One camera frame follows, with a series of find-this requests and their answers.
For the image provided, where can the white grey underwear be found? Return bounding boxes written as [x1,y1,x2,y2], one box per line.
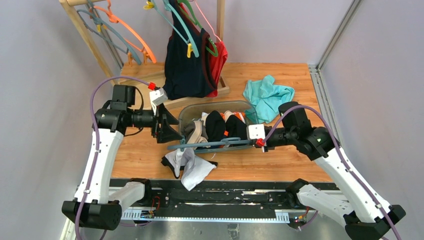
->
[161,148,218,191]

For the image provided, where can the orange hanger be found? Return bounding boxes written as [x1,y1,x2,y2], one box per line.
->
[94,0,158,65]

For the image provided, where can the teal clip hanger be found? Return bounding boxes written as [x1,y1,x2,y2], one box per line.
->
[143,0,200,58]

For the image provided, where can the grey-blue clip hanger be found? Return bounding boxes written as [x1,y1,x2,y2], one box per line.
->
[76,0,150,68]

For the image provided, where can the dark grey cream-band underwear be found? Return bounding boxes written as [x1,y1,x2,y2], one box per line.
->
[181,120,208,144]

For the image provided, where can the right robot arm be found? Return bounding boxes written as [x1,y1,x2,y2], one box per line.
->
[246,101,406,240]

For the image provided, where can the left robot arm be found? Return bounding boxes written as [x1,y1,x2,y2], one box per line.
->
[61,85,182,231]

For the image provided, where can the black underwear in basket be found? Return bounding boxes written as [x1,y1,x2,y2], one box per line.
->
[225,115,248,140]

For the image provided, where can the orange white underwear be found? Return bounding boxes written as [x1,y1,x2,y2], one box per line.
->
[220,110,246,123]

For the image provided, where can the green hanger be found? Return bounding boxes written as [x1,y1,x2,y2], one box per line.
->
[177,0,219,57]

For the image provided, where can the pink thin hanger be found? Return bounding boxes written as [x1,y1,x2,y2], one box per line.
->
[192,0,226,42]

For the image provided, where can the clear plastic basket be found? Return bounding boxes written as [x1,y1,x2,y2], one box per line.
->
[178,100,259,154]

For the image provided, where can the teal cloth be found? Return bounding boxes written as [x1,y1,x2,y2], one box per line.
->
[242,75,295,124]

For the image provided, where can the dark navy tank top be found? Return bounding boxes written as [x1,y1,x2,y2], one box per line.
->
[163,0,212,100]

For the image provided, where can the wooden clothes rack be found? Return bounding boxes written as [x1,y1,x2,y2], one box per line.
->
[59,0,231,110]

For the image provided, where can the red garment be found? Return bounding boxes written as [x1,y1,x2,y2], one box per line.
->
[205,38,228,98]

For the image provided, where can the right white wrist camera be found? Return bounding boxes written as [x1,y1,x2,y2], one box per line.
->
[246,124,266,140]

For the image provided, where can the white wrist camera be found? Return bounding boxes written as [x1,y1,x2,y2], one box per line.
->
[246,124,266,140]
[149,88,168,115]

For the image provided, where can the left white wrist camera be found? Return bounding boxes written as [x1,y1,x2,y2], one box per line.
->
[149,88,168,115]

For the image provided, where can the aluminium frame rail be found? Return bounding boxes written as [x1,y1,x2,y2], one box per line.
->
[308,0,374,240]

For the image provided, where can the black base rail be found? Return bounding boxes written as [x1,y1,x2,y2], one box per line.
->
[118,179,324,228]

